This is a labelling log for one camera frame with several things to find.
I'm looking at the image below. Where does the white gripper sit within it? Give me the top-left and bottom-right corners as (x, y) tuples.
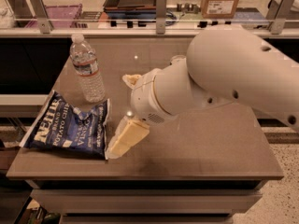
(105, 68), (175, 159)

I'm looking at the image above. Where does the blue potato chip bag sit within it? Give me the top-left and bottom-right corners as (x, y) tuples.
(20, 91), (110, 159)

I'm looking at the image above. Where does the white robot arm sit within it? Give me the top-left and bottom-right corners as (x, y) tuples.
(105, 25), (299, 159)

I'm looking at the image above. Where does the clear plastic water bottle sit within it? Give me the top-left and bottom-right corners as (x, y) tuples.
(69, 34), (106, 103)

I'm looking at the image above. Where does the blue silver energy drink can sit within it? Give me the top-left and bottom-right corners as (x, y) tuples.
(170, 55), (186, 65)

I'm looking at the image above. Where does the purple plastic crate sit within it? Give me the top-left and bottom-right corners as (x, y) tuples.
(25, 3), (84, 29)

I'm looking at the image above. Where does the cardboard box with label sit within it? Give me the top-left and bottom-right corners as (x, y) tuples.
(200, 0), (239, 19)

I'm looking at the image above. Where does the middle metal railing bracket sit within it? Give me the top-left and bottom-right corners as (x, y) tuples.
(156, 0), (166, 35)

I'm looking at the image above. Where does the metal railing bracket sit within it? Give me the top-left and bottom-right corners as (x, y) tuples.
(156, 0), (166, 35)
(30, 0), (52, 34)
(269, 0), (294, 35)

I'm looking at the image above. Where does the left metal railing bracket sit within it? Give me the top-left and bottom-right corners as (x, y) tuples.
(30, 0), (52, 34)

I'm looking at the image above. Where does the right metal railing bracket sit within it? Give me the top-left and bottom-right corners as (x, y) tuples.
(269, 0), (294, 35)

